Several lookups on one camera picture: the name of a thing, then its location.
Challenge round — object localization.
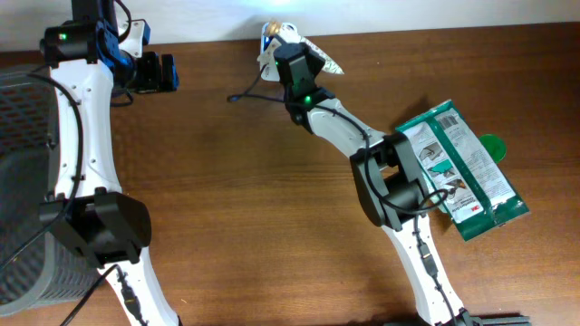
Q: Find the white cream tube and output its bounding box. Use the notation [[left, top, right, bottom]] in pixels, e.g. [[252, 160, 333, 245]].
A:
[[279, 23, 343, 74]]

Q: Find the green white wipes package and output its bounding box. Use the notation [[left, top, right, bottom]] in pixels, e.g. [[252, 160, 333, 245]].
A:
[[396, 100, 530, 241]]

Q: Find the green lid jar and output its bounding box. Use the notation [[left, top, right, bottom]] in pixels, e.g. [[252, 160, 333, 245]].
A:
[[479, 134, 507, 163]]

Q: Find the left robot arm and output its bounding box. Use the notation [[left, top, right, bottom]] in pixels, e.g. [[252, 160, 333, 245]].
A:
[[40, 0, 180, 325]]

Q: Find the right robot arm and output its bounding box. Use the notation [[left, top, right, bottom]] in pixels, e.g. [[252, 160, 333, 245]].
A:
[[273, 43, 531, 325]]

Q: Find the white barcode scanner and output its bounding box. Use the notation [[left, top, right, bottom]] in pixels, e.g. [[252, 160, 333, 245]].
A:
[[257, 21, 283, 82]]

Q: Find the grey plastic basket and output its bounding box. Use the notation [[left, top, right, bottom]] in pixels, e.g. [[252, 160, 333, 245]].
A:
[[1, 64, 99, 316]]

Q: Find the left black cable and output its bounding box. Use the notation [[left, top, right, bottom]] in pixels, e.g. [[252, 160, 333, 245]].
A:
[[0, 0, 150, 326]]

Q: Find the black cable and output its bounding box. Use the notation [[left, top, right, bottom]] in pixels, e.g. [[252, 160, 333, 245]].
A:
[[226, 62, 459, 326], [0, 0, 150, 326]]

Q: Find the right black cable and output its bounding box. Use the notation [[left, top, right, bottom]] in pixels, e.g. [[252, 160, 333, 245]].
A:
[[226, 62, 459, 326]]

